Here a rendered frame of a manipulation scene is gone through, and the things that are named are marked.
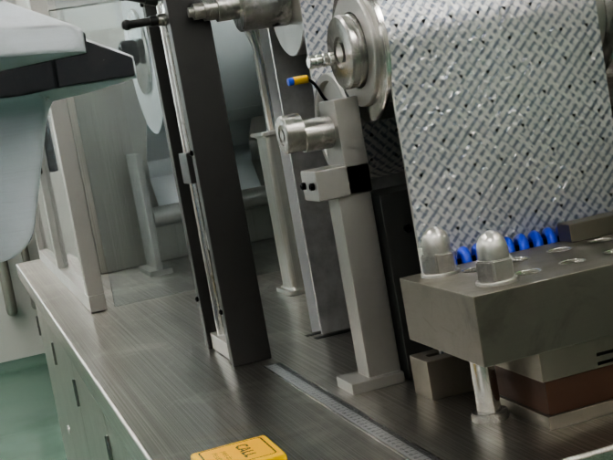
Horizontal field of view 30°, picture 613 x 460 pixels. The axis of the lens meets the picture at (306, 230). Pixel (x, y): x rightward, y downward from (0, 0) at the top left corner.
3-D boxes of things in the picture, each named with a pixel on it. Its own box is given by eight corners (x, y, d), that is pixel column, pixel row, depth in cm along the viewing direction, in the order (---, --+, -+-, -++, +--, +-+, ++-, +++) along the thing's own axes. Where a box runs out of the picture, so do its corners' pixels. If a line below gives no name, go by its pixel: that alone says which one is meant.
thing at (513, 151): (421, 275, 113) (390, 89, 111) (626, 228, 120) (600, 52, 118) (423, 276, 113) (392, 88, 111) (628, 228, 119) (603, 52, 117)
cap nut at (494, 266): (468, 284, 98) (460, 233, 98) (506, 276, 99) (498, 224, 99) (487, 288, 95) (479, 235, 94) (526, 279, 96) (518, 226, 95)
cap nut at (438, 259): (414, 277, 107) (407, 229, 107) (450, 268, 108) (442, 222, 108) (431, 280, 104) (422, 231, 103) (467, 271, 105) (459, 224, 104)
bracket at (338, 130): (334, 388, 124) (284, 108, 120) (389, 374, 126) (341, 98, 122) (349, 397, 119) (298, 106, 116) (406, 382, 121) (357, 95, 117)
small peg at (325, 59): (311, 67, 116) (307, 70, 117) (337, 63, 117) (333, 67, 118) (308, 54, 116) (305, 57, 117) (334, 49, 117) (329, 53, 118)
